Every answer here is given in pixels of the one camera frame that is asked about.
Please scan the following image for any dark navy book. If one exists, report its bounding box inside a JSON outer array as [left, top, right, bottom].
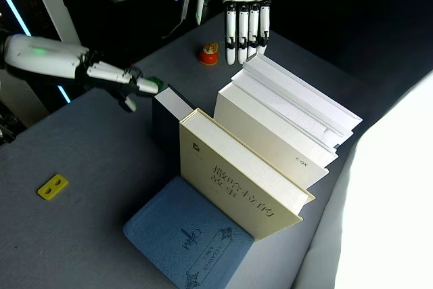
[[151, 85, 198, 156]]

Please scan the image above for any cyan light strip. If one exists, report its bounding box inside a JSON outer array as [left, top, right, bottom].
[[0, 0, 72, 104]]

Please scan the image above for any grey book with gold label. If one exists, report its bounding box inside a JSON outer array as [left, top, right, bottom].
[[213, 82, 330, 191]]

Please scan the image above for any white book with black band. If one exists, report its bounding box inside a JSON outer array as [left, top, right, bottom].
[[242, 53, 364, 150]]

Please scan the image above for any yellow block with two holes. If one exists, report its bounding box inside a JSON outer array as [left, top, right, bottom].
[[37, 173, 70, 202]]

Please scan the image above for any grey table cloth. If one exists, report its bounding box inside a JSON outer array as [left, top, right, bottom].
[[0, 11, 383, 289]]

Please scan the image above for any orange toy with cream top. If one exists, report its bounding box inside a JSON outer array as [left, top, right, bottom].
[[198, 43, 219, 66]]

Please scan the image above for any cream paperback book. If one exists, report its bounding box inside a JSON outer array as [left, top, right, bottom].
[[178, 108, 317, 242]]

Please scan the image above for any white cable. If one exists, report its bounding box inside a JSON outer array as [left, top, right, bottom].
[[161, 0, 193, 40]]

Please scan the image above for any white metal post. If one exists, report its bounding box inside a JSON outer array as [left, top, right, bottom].
[[26, 0, 81, 46]]

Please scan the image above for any blue notebook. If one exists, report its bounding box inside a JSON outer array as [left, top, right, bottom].
[[122, 175, 255, 289]]

